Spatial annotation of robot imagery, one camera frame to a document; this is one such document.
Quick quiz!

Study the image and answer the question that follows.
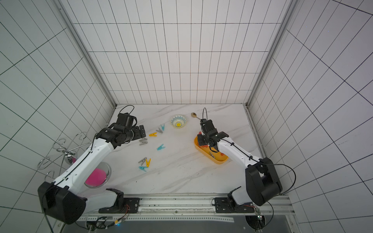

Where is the grey clothespin pair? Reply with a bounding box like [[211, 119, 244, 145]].
[[139, 138, 148, 146]]

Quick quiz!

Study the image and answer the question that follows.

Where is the yellow storage box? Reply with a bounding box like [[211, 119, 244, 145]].
[[194, 135, 229, 165]]

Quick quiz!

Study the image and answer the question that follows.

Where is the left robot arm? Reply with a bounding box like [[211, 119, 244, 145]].
[[38, 124, 146, 224]]

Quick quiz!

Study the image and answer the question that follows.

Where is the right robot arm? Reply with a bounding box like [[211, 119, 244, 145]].
[[195, 132, 283, 206]]

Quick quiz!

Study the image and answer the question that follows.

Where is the patterned small bowl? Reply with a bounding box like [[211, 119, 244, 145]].
[[170, 115, 187, 129]]

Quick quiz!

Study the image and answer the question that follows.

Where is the pink bowl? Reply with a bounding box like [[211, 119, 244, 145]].
[[85, 162, 112, 189]]

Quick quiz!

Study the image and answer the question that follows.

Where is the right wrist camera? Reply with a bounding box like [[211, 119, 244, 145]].
[[200, 118, 216, 135]]

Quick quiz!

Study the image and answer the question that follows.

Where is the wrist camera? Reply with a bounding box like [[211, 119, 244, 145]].
[[116, 113, 138, 128], [200, 118, 216, 135]]

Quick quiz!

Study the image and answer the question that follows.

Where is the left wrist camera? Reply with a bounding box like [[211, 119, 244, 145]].
[[116, 113, 138, 128]]

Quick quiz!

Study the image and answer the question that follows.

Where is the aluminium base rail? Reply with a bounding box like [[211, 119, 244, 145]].
[[67, 195, 295, 224]]

